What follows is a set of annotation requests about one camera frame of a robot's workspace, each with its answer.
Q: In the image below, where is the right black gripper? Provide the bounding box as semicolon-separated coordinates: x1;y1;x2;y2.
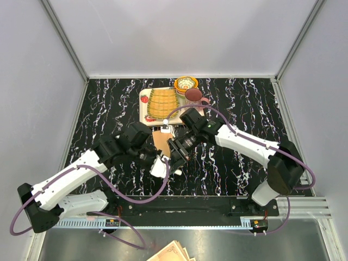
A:
167;128;201;175

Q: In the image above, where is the white glue stick cap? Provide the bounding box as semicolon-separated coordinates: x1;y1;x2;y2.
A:
174;169;182;176

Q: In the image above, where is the brown paper envelope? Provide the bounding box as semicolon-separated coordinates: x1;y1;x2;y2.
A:
152;130;173;157

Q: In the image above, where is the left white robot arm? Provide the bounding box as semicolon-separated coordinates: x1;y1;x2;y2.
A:
17;122;169;233

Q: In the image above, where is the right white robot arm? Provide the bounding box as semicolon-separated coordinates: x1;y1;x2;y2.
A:
167;108;305;216

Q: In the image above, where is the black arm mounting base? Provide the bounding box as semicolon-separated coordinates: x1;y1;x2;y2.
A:
116;196;279;218

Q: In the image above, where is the white strawberry tray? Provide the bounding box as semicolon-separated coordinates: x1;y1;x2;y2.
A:
139;87;195;127

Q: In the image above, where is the yellow woven bamboo basket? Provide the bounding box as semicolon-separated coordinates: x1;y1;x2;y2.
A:
147;88;179;120

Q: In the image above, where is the yellow patterned bowl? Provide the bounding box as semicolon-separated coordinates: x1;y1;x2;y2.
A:
174;76;198;92

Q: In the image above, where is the stack of spare letters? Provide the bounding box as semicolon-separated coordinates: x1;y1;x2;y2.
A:
148;240;196;261

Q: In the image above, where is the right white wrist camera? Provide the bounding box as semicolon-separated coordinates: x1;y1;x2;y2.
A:
160;119;175;136

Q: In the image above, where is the slotted cable duct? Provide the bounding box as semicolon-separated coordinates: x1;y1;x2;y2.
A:
55;213;264;229

